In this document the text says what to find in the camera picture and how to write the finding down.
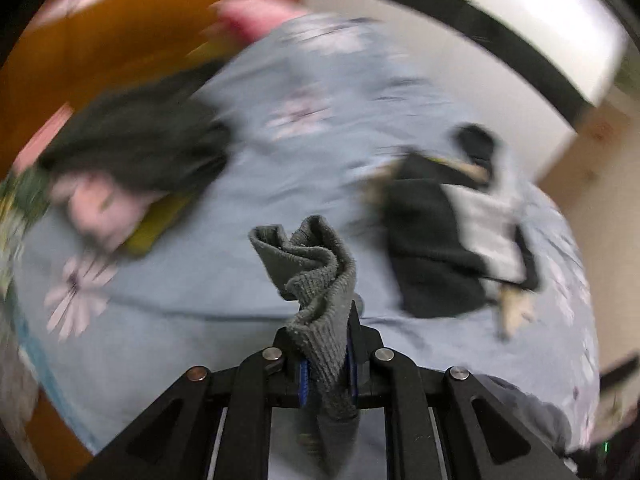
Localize blue floral duvet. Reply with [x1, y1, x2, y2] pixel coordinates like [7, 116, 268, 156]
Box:
[12, 12, 601, 461]

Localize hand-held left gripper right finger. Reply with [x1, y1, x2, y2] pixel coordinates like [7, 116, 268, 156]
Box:
[345, 300, 581, 480]

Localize black and white garment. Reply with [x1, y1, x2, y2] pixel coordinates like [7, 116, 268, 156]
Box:
[385, 125, 541, 318]

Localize pink garment at top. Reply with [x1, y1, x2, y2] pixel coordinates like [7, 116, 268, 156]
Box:
[210, 0, 311, 43]

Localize wooden headboard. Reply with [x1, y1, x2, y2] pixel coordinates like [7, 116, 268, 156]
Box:
[0, 0, 303, 176]

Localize beige door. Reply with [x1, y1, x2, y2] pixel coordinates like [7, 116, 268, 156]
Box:
[537, 92, 640, 281]

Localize yellow-green cloth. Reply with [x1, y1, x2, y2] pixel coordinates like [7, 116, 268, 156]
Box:
[122, 190, 196, 258]

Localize pink cloth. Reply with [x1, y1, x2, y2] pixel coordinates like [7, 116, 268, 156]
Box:
[52, 170, 161, 251]

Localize white wardrobe with black stripe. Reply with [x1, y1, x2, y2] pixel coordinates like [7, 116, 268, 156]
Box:
[300, 0, 631, 126]

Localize floral patterned cloth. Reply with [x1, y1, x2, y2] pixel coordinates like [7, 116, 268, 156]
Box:
[0, 167, 51, 301]

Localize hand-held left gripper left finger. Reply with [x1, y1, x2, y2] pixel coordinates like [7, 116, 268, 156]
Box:
[75, 327, 313, 480]

